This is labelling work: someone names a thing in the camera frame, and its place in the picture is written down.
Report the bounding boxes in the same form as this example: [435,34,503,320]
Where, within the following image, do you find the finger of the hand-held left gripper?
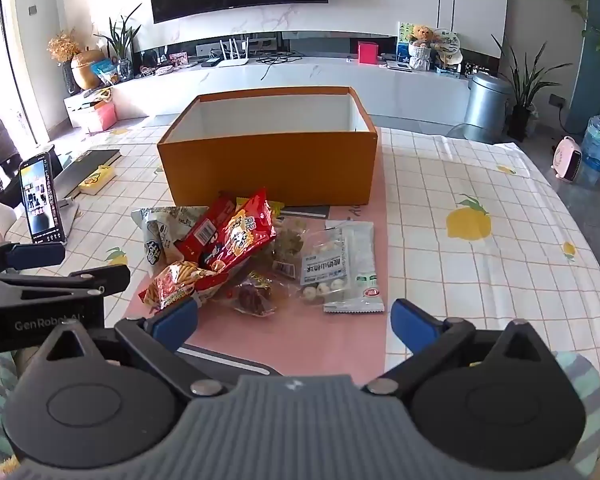
[0,264,132,313]
[0,236,67,274]

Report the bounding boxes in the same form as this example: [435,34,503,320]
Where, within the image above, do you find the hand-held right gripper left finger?
[29,296,229,401]

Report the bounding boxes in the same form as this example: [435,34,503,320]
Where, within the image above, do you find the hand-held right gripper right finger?
[362,298,565,398]

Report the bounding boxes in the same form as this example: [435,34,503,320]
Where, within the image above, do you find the orange striped snack packet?
[139,260,221,314]

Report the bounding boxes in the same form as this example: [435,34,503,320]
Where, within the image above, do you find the long white packet green label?
[322,220,385,315]

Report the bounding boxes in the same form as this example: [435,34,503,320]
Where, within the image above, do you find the clear packet brown dates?
[225,270,281,317]

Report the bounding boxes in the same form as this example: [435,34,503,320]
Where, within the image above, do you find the grey patterned triangular packet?
[131,205,213,266]

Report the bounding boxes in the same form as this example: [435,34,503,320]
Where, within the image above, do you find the clear packet white balls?
[297,227,352,303]

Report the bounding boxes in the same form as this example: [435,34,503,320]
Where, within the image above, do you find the large red snack packet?
[200,187,278,282]

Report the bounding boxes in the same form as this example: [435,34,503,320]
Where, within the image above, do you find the clear packet green-brown snack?
[267,217,311,281]

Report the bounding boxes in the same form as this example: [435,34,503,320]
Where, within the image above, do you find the orange cardboard box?
[156,86,379,207]

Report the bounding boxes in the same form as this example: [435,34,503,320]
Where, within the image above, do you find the smartphone on stand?
[19,156,81,247]

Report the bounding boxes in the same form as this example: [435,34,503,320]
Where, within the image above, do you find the flat yellow packet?
[78,165,117,196]

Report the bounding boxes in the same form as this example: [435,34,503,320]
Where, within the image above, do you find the black notebook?
[55,149,122,199]

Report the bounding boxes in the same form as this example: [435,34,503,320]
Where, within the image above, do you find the pink storage box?
[80,102,117,133]

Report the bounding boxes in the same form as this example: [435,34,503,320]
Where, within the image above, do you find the golden round vase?
[71,49,106,92]

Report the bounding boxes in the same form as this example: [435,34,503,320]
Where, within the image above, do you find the blue snack bag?
[90,60,119,86]

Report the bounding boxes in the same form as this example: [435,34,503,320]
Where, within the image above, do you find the dried flowers in dark vase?
[47,30,82,96]

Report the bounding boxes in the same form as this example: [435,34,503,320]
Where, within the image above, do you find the pink heater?
[550,136,583,182]

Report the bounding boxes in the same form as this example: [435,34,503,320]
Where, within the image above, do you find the green plant in glass vase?
[94,4,143,81]

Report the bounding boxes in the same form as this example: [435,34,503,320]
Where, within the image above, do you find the silver trash can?
[464,72,513,142]

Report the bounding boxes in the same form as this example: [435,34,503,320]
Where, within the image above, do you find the long-leaved potted plant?
[490,35,571,142]

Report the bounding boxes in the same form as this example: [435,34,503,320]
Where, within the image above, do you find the white router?
[216,37,251,68]

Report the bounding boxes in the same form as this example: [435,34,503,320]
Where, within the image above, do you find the blue water bottle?
[577,97,600,187]

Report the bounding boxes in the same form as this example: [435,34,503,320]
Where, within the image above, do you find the white marble TV cabinet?
[62,55,471,133]

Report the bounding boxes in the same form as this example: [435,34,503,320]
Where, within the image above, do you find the teddy bear bouquet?
[407,24,438,71]

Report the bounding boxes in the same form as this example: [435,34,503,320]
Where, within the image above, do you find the round painted fan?
[432,29,463,56]

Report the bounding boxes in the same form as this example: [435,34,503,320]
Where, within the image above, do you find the blue green picture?
[397,22,416,58]

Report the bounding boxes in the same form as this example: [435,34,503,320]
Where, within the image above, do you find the black cables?
[256,51,294,81]

